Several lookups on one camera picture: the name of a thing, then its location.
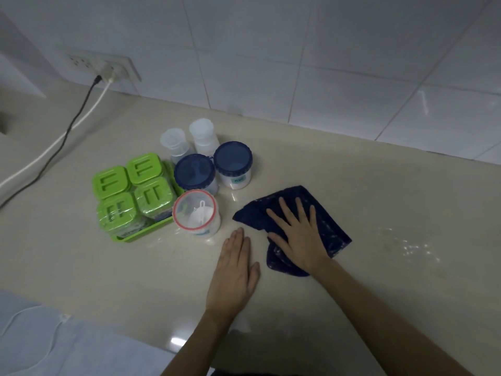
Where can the person's left hand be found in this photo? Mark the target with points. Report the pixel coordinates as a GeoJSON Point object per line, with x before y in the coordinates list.
{"type": "Point", "coordinates": [231, 276]}

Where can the person's right hand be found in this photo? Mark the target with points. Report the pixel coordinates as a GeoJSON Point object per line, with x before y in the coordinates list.
{"type": "Point", "coordinates": [303, 242]}

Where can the person's left thumb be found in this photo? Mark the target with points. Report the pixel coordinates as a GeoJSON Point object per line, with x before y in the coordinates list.
{"type": "Point", "coordinates": [254, 276]}

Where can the person's right little finger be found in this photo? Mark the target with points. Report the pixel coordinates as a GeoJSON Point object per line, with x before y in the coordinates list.
{"type": "Point", "coordinates": [313, 218]}

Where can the person's right thumb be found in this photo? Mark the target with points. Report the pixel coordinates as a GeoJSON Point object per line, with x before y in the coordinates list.
{"type": "Point", "coordinates": [276, 243]}

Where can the person's right middle finger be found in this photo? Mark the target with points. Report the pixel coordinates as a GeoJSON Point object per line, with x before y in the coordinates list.
{"type": "Point", "coordinates": [289, 212]}

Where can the dark blue cleaning cloth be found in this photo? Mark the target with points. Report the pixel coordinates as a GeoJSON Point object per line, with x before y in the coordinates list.
{"type": "Point", "coordinates": [334, 234]}

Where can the person's right forearm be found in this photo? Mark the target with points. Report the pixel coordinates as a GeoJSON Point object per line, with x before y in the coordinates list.
{"type": "Point", "coordinates": [383, 328]}

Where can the person's left forearm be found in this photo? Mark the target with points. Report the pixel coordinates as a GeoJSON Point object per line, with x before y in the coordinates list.
{"type": "Point", "coordinates": [195, 348]}

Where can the blue lid white jar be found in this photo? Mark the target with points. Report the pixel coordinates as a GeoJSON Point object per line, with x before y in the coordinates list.
{"type": "Point", "coordinates": [194, 173]}
{"type": "Point", "coordinates": [233, 160]}

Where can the small white plastic spoon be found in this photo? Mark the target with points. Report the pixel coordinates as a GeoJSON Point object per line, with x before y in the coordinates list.
{"type": "Point", "coordinates": [200, 215]}

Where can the red rim clear lid container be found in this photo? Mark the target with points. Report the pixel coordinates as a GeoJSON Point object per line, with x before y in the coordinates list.
{"type": "Point", "coordinates": [195, 215]}

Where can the green plastic tray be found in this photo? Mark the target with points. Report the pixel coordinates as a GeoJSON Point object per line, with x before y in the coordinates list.
{"type": "Point", "coordinates": [156, 227]}

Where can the translucent white plastic bottle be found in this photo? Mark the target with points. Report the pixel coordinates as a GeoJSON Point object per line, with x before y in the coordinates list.
{"type": "Point", "coordinates": [203, 133]}
{"type": "Point", "coordinates": [174, 141]}

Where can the green lid spice container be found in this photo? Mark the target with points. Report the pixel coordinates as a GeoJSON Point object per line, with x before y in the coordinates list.
{"type": "Point", "coordinates": [154, 197]}
{"type": "Point", "coordinates": [110, 182]}
{"type": "Point", "coordinates": [145, 167]}
{"type": "Point", "coordinates": [117, 215]}

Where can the light blue garment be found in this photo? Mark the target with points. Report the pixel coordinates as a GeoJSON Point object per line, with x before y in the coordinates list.
{"type": "Point", "coordinates": [86, 348]}

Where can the white wall socket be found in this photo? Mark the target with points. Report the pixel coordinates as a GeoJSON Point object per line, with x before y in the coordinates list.
{"type": "Point", "coordinates": [102, 66]}

